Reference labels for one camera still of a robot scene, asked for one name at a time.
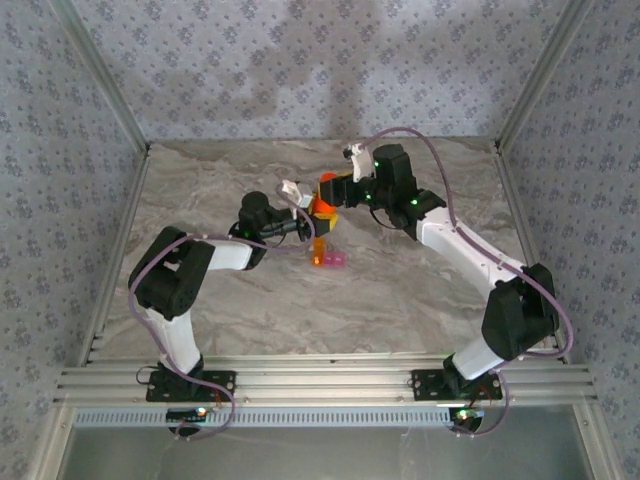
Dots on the orange pill bottle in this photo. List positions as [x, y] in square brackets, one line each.
[320, 207]

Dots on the orange bottle cap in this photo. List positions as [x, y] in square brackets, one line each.
[328, 177]

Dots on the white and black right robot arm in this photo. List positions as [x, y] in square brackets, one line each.
[475, 360]

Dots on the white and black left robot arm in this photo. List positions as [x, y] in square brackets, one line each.
[175, 345]

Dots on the orange translucent pill box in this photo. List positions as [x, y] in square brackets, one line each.
[318, 255]

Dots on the pink translucent pill box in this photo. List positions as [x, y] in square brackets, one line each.
[336, 260]

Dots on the small left circuit board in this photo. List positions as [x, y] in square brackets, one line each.
[187, 413]

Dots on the small circuit board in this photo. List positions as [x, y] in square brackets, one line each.
[467, 415]
[187, 413]

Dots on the small right circuit board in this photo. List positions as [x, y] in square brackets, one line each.
[467, 415]

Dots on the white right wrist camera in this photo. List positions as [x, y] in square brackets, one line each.
[360, 165]

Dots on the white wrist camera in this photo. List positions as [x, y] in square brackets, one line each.
[292, 189]
[360, 165]

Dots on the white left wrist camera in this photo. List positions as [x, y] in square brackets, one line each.
[292, 189]

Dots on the aluminium side rail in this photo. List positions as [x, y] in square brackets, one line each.
[515, 200]
[131, 200]

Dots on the aluminium rail beam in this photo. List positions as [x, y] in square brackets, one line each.
[320, 380]

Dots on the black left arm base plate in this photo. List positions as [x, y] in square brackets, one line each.
[225, 380]

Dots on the aluminium corner post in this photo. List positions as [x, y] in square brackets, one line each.
[541, 75]
[105, 75]

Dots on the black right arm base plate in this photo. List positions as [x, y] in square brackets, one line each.
[425, 385]

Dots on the aluminium frame leg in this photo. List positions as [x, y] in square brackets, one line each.
[599, 445]
[50, 450]

